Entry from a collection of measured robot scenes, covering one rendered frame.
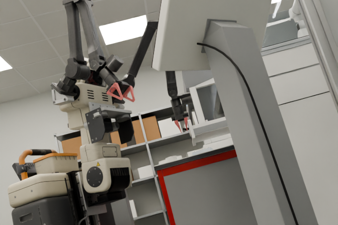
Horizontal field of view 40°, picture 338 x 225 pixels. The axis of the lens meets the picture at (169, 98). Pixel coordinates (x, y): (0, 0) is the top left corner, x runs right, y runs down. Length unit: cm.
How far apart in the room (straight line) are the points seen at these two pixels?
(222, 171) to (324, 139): 79
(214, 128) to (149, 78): 464
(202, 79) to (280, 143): 206
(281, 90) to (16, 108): 567
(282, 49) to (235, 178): 89
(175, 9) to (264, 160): 60
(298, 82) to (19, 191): 148
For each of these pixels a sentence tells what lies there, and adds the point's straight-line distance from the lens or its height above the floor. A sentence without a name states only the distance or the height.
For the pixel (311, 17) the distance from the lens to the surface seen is 115.
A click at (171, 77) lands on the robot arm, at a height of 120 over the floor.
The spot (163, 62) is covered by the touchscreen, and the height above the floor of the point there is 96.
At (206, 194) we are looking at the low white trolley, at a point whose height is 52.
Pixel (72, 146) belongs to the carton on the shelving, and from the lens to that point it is 663.
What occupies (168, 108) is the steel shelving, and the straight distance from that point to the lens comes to 655.
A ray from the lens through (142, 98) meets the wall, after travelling 710.
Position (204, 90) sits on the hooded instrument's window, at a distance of 364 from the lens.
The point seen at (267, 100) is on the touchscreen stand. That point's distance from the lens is 168.
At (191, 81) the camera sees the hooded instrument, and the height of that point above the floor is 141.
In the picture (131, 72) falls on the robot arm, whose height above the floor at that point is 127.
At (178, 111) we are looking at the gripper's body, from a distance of 270.
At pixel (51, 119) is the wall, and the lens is 726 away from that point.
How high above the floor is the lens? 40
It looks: 15 degrees up
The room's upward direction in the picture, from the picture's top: 15 degrees counter-clockwise
